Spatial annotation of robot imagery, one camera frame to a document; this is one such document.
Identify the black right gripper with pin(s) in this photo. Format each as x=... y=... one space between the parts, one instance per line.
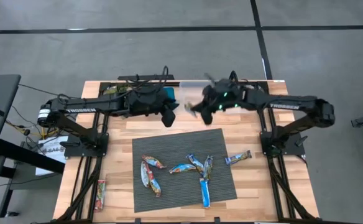
x=225 y=96

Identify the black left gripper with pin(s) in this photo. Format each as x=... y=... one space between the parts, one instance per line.
x=147 y=101

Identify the blue orange granola bar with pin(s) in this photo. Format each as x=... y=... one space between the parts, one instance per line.
x=182 y=168
x=195 y=163

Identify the red orange granola bar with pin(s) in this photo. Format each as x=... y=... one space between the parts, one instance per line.
x=154 y=184
x=153 y=162

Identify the white green granola bar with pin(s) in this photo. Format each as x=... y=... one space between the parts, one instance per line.
x=144 y=175

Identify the light blue granola bar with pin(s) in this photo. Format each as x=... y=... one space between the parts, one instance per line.
x=204 y=193

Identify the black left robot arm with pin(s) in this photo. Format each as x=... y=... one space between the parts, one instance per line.
x=88 y=105

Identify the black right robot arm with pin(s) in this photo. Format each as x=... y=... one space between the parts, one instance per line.
x=293 y=105

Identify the green red granola bar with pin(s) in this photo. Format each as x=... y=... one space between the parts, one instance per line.
x=100 y=195

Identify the blue plastic bin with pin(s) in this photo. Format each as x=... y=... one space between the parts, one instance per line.
x=171 y=93

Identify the grey woven mat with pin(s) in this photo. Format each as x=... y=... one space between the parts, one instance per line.
x=175 y=146

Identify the black power bar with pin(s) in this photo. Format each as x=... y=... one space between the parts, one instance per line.
x=150 y=77

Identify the potted succulent plant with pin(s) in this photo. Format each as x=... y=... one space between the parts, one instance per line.
x=113 y=90

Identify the white cardboard box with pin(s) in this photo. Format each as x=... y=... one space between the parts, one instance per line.
x=52 y=149

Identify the black aluminium table frame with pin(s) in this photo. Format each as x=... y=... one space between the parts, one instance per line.
x=263 y=123

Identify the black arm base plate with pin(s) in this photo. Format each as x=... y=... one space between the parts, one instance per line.
x=293 y=146
x=76 y=151

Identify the black table edge bracket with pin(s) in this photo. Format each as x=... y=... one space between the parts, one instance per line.
x=137 y=221
x=217 y=220

